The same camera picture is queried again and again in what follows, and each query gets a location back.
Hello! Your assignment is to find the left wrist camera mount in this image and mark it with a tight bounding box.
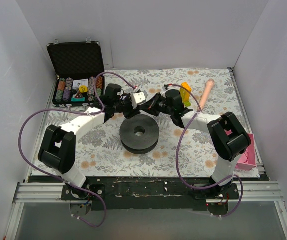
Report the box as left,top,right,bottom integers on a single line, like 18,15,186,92
130,87,146,109

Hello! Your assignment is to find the black cable spool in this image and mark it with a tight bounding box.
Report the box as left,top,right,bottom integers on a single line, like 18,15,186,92
119,114,160,155

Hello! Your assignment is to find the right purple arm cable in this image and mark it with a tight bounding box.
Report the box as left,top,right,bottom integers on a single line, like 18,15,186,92
163,83,244,219

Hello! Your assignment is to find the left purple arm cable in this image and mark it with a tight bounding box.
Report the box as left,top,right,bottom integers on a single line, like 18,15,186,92
18,71,141,228

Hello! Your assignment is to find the black poker chip case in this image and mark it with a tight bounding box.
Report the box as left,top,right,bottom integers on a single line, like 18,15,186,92
47,40,105,108

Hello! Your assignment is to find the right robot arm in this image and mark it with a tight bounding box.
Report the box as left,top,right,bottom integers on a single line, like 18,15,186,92
140,89,252,199

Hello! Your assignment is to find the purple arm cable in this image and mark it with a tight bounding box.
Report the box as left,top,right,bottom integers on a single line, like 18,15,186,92
163,83,244,219
18,71,141,228

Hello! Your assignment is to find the beige toy microphone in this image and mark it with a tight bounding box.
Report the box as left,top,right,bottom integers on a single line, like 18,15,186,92
198,78,215,112

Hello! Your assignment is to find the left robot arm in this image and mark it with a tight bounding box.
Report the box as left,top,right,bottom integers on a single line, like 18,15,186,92
38,83,146,200

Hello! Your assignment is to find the yellow toy brick tower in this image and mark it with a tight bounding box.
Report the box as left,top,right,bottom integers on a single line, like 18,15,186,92
180,82,192,103

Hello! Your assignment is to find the pink plastic box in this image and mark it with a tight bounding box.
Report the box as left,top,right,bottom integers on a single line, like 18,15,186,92
236,133,257,171

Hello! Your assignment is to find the black front base bar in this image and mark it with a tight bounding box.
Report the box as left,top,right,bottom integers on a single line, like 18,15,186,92
60,176,237,212

